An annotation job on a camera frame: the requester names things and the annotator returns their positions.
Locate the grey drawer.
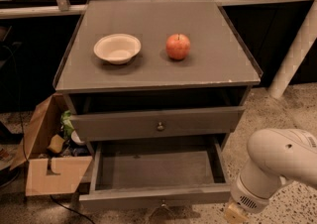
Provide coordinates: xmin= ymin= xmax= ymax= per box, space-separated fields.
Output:
xmin=79 ymin=135 xmax=230 ymax=211
xmin=70 ymin=106 xmax=245 ymax=142

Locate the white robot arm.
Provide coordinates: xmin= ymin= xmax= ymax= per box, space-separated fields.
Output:
xmin=224 ymin=0 xmax=317 ymax=224

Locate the grey top drawer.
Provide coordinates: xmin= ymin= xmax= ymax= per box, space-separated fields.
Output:
xmin=70 ymin=106 xmax=245 ymax=142

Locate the grey wooden drawer cabinet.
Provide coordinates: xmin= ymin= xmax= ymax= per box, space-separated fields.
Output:
xmin=53 ymin=0 xmax=264 ymax=152

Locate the white cup in box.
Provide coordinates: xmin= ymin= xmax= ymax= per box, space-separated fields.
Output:
xmin=71 ymin=131 xmax=85 ymax=146

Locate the red apple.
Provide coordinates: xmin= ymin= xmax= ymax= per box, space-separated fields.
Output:
xmin=165 ymin=34 xmax=190 ymax=60

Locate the green bag in box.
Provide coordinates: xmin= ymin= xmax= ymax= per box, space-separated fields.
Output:
xmin=60 ymin=110 xmax=74 ymax=139

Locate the yellow sponge in box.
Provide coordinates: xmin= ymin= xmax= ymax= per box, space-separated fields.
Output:
xmin=48 ymin=135 xmax=64 ymax=154

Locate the brown cardboard box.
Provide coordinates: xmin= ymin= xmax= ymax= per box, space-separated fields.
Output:
xmin=10 ymin=94 xmax=92 ymax=196

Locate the white paper bowl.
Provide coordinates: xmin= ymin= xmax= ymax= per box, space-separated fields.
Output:
xmin=93 ymin=34 xmax=141 ymax=64

